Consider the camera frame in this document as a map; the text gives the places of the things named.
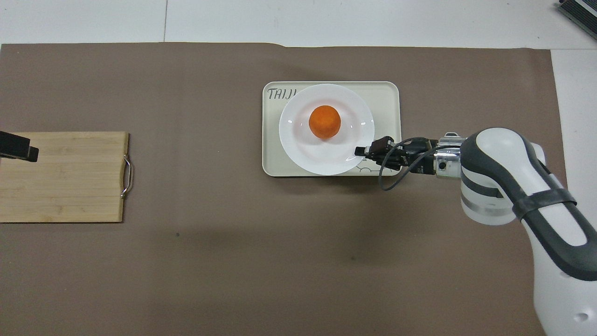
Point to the wooden cutting board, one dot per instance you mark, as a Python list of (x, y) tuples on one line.
[(65, 182)]

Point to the orange fruit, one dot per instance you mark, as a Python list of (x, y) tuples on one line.
[(324, 122)]

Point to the white round plate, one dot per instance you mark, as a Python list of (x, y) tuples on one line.
[(298, 144)]

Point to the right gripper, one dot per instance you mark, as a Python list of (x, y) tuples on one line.
[(419, 161)]

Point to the cream rectangular tray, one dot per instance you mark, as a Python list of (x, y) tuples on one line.
[(388, 105)]

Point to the grey ribbed device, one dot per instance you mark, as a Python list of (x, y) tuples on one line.
[(580, 11)]

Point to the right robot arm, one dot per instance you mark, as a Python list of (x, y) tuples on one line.
[(508, 168)]

